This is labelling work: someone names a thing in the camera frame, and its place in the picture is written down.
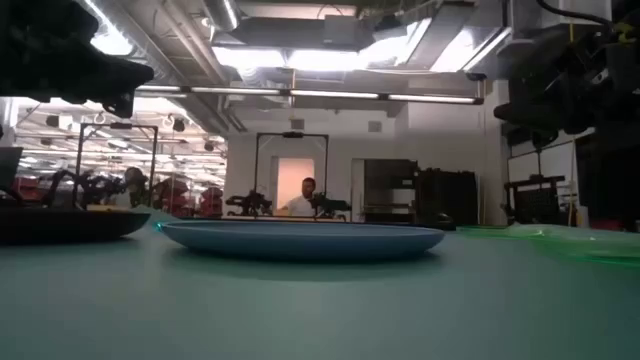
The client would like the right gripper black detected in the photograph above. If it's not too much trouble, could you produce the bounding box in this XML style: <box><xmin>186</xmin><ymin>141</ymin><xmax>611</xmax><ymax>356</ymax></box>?
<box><xmin>493</xmin><ymin>24</ymin><xmax>617</xmax><ymax>149</ymax></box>

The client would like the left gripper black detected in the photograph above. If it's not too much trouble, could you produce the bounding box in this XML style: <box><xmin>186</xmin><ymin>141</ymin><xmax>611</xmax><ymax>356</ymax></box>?
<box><xmin>0</xmin><ymin>0</ymin><xmax>155</xmax><ymax>119</ymax></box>

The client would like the green translucent plastic plate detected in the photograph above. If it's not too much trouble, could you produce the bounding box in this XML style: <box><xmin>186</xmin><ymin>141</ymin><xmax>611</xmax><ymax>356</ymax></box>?
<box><xmin>455</xmin><ymin>224</ymin><xmax>546</xmax><ymax>239</ymax></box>

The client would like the dark teal plastic plate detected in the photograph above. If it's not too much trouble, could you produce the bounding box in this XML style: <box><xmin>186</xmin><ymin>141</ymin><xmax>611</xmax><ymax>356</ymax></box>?
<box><xmin>0</xmin><ymin>207</ymin><xmax>152</xmax><ymax>246</ymax></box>

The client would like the black wheeled cart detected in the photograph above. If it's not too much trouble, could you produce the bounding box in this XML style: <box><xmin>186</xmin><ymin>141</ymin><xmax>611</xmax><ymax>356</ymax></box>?
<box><xmin>503</xmin><ymin>174</ymin><xmax>567</xmax><ymax>226</ymax></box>

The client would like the person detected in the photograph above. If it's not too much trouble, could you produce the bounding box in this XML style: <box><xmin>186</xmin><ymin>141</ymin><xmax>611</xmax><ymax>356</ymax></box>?
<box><xmin>279</xmin><ymin>176</ymin><xmax>319</xmax><ymax>218</ymax></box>
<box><xmin>122</xmin><ymin>166</ymin><xmax>150</xmax><ymax>207</ymax></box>

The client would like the black cabinet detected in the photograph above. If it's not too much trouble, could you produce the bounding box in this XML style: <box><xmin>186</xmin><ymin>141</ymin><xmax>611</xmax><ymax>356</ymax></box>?
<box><xmin>416</xmin><ymin>168</ymin><xmax>479</xmax><ymax>227</ymax></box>

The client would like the red bin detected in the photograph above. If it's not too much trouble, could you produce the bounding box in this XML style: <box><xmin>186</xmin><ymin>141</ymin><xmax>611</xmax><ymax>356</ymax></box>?
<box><xmin>589</xmin><ymin>218</ymin><xmax>624</xmax><ymax>232</ymax></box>

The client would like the small black round object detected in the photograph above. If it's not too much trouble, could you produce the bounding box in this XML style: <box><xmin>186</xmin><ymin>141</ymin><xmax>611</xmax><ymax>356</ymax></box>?
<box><xmin>433</xmin><ymin>212</ymin><xmax>457</xmax><ymax>232</ymax></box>

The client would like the dark monitor screen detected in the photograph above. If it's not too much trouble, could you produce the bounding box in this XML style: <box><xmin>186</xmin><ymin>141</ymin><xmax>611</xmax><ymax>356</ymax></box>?
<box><xmin>0</xmin><ymin>146</ymin><xmax>24</xmax><ymax>192</ymax></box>

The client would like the dark open shelf unit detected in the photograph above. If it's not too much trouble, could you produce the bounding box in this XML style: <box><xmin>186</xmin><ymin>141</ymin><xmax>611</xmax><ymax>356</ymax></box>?
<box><xmin>361</xmin><ymin>158</ymin><xmax>419</xmax><ymax>224</ymax></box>

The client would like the long ceiling light bar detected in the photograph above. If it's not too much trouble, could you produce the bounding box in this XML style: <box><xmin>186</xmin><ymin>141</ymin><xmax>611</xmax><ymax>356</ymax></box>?
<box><xmin>134</xmin><ymin>83</ymin><xmax>485</xmax><ymax>106</ymax></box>

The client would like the blue plastic plate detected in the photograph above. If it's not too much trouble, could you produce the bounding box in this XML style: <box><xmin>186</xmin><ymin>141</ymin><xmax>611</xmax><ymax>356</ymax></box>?
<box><xmin>157</xmin><ymin>219</ymin><xmax>446</xmax><ymax>262</ymax></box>

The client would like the green table mat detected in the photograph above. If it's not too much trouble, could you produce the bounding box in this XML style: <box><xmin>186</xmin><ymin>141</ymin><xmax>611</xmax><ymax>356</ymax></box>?
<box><xmin>0</xmin><ymin>207</ymin><xmax>640</xmax><ymax>360</ymax></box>

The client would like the black gantry frame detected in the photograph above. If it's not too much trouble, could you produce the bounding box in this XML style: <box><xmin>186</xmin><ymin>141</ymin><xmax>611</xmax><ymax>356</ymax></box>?
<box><xmin>253</xmin><ymin>131</ymin><xmax>330</xmax><ymax>217</ymax></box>
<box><xmin>73</xmin><ymin>122</ymin><xmax>160</xmax><ymax>209</ymax></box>

